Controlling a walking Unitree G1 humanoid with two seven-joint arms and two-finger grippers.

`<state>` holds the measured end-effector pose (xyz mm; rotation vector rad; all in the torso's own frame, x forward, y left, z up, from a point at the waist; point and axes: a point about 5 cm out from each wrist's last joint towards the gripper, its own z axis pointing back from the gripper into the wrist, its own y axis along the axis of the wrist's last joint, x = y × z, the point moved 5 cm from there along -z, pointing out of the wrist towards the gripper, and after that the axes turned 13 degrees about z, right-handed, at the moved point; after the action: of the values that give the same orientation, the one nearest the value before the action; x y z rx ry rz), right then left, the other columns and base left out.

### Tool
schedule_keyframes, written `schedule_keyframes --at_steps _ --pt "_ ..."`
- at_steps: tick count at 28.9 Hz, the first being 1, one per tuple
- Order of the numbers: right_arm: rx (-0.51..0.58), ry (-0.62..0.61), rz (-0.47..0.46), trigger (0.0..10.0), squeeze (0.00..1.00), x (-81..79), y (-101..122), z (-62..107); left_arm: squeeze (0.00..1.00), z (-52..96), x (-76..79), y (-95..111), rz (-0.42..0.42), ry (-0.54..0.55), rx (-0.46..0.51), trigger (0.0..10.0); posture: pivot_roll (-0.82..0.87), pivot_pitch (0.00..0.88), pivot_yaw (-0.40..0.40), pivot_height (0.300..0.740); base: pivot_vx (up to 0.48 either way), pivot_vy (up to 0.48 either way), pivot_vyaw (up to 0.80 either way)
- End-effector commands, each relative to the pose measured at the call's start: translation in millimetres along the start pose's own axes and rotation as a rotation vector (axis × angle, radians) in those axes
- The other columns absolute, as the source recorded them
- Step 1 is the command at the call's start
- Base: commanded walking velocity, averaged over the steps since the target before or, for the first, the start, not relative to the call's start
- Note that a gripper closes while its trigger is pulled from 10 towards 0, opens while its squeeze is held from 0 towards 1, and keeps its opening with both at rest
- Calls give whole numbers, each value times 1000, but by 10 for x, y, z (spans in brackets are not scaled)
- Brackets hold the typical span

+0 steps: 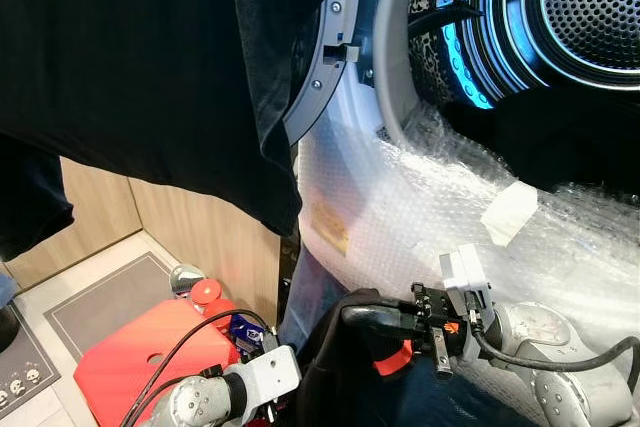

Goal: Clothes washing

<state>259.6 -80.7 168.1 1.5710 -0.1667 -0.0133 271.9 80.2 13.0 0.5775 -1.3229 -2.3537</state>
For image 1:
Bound blue denim garment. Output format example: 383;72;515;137
380;365;533;427

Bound grey washer door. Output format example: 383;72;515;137
283;0;363;148

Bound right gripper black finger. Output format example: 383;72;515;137
341;301;420;337

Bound white washing machine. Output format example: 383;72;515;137
283;0;640;427

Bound red fabric tag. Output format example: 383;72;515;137
374;341;414;377

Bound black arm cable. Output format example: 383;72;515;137
120;308;278;427
468;315;640;393

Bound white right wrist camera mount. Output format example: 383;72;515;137
439;244;494;314

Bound dark navy garment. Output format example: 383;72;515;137
298;291;421;427

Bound round silver metal object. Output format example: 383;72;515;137
169;263;207;298

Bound clear bubble wrap sheet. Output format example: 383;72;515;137
295;97;640;353

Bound grey washer door gasket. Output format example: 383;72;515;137
370;0;423;148

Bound grey floor mat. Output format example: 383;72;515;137
44;251;178;364

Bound black round object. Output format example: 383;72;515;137
0;302;22;354

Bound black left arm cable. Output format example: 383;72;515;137
120;308;278;427

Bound dark blue hanging garment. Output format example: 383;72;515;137
0;135;76;260

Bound black drum paddle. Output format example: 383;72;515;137
408;2;487;43

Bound white tape piece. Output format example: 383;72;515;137
480;183;540;247

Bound light wood cabinet panel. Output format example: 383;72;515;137
0;155;293;328

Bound red bottle cap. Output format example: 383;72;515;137
190;278;227;309

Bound dark skull print mat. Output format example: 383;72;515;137
0;331;62;420

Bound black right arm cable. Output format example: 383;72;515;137
468;315;640;393

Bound large black hanging garment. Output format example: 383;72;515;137
0;0;353;238

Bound small blue object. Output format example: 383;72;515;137
229;311;267;344

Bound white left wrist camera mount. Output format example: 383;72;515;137
238;344;302;406

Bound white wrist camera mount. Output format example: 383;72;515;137
238;344;302;406
439;244;494;314

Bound perforated steel washer drum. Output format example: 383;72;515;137
408;0;640;113

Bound yellow label sticker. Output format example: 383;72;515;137
310;202;353;255

